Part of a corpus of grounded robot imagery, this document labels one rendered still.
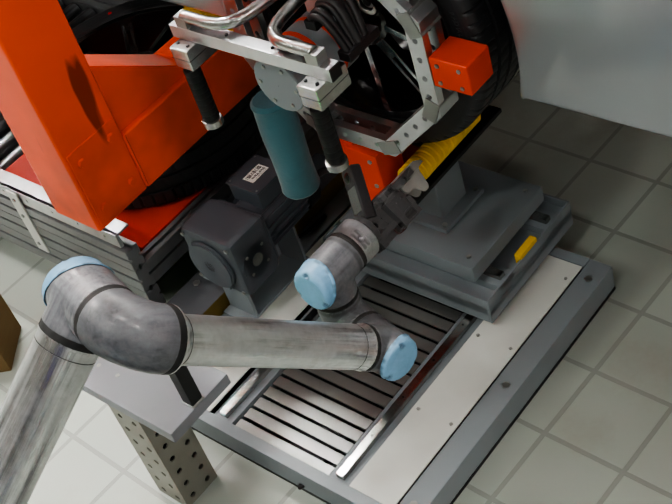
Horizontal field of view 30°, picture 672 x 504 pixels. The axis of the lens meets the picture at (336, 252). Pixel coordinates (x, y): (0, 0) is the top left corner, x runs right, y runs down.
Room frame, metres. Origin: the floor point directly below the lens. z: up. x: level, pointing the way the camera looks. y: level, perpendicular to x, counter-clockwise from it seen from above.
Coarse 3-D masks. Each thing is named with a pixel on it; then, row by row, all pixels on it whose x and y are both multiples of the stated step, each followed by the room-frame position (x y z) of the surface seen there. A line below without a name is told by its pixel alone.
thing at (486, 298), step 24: (552, 216) 2.14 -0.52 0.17; (528, 240) 2.08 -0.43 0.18; (552, 240) 2.12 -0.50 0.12; (384, 264) 2.19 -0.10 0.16; (408, 264) 2.17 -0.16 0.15; (504, 264) 2.07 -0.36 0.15; (528, 264) 2.05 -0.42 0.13; (408, 288) 2.14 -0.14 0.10; (432, 288) 2.08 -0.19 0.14; (456, 288) 2.02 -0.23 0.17; (480, 288) 2.02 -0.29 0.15; (504, 288) 1.99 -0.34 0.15; (480, 312) 1.97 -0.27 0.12
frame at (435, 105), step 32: (224, 0) 2.34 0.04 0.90; (384, 0) 1.98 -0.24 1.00; (416, 0) 1.97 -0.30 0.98; (256, 32) 2.37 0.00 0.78; (416, 32) 1.93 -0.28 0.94; (416, 64) 1.95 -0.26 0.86; (448, 96) 1.94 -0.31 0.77; (352, 128) 2.14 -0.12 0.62; (384, 128) 2.12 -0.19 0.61; (416, 128) 1.99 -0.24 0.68
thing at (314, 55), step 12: (288, 0) 2.07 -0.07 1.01; (300, 0) 2.06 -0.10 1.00; (288, 12) 2.04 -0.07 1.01; (276, 24) 2.00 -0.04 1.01; (276, 36) 1.96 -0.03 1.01; (288, 48) 1.92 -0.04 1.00; (300, 48) 1.90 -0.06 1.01; (312, 48) 1.89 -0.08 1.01; (324, 48) 1.89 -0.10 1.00; (312, 60) 1.88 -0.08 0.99; (324, 60) 1.88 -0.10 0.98
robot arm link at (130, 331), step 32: (96, 320) 1.47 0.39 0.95; (128, 320) 1.45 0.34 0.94; (160, 320) 1.45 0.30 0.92; (192, 320) 1.49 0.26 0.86; (224, 320) 1.51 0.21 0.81; (256, 320) 1.53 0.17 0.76; (288, 320) 1.56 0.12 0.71; (384, 320) 1.65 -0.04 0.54; (96, 352) 1.45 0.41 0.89; (128, 352) 1.42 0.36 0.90; (160, 352) 1.42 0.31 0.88; (192, 352) 1.44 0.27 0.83; (224, 352) 1.46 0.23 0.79; (256, 352) 1.48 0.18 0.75; (288, 352) 1.50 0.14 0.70; (320, 352) 1.52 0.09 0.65; (352, 352) 1.54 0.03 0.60; (384, 352) 1.56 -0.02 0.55; (416, 352) 1.58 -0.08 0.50
